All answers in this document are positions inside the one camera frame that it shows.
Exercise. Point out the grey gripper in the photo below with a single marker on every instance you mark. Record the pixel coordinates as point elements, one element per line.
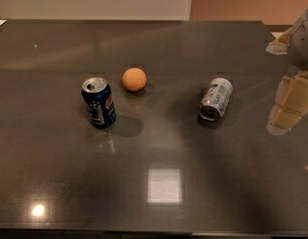
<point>303,45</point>

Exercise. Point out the silver green 7up can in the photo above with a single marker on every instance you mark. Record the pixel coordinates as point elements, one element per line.
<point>215,99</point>

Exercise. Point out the blue Pepsi can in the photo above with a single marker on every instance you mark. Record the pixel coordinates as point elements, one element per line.
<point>98,99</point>

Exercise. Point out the orange fruit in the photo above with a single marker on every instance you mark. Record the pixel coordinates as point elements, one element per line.
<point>134,79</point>

